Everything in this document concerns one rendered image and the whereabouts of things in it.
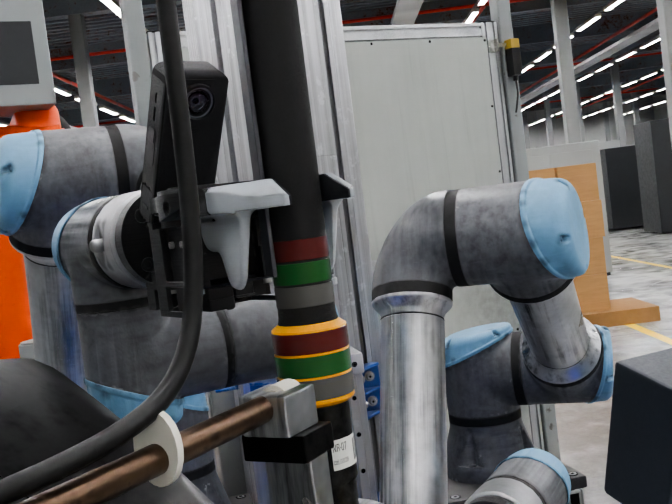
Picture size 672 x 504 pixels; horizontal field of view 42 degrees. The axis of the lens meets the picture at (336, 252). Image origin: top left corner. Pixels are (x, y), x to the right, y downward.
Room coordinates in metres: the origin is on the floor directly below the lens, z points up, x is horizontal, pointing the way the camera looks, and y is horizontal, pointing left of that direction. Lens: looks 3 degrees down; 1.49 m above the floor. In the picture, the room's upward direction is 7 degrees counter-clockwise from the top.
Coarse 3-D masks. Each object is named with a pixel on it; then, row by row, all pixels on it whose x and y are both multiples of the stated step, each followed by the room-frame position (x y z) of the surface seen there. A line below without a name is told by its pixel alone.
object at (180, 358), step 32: (160, 0) 0.41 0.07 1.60; (160, 32) 0.42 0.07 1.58; (192, 160) 0.42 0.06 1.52; (192, 192) 0.41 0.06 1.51; (192, 224) 0.41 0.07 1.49; (192, 256) 0.41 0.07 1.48; (192, 288) 0.41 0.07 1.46; (192, 320) 0.40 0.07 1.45; (192, 352) 0.40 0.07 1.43; (160, 384) 0.39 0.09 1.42; (128, 416) 0.36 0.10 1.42; (160, 416) 0.37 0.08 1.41; (96, 448) 0.34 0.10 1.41; (0, 480) 0.31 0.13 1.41; (32, 480) 0.31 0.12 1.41; (160, 480) 0.38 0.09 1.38
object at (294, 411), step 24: (312, 384) 0.47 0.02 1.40; (288, 408) 0.44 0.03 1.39; (312, 408) 0.46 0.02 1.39; (264, 432) 0.45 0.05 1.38; (288, 432) 0.44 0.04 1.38; (312, 432) 0.45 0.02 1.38; (264, 456) 0.46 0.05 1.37; (288, 456) 0.45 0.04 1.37; (312, 456) 0.45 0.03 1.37; (288, 480) 0.46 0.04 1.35; (312, 480) 0.46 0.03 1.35
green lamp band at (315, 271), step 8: (288, 264) 0.48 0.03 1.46; (296, 264) 0.48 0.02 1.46; (304, 264) 0.48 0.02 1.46; (312, 264) 0.48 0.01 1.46; (320, 264) 0.48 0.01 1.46; (328, 264) 0.49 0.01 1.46; (280, 272) 0.48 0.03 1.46; (288, 272) 0.48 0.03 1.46; (296, 272) 0.48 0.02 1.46; (304, 272) 0.48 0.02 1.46; (312, 272) 0.48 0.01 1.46; (320, 272) 0.48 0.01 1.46; (328, 272) 0.49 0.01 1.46; (280, 280) 0.48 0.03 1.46; (288, 280) 0.48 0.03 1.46; (296, 280) 0.48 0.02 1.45; (304, 280) 0.48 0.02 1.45; (312, 280) 0.48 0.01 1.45; (320, 280) 0.48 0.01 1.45
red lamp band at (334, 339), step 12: (276, 336) 0.48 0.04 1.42; (288, 336) 0.48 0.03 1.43; (300, 336) 0.47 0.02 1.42; (312, 336) 0.47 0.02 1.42; (324, 336) 0.48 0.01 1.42; (336, 336) 0.48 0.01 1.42; (276, 348) 0.49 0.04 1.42; (288, 348) 0.48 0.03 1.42; (300, 348) 0.47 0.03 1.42; (312, 348) 0.47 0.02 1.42; (324, 348) 0.48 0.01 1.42; (336, 348) 0.48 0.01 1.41
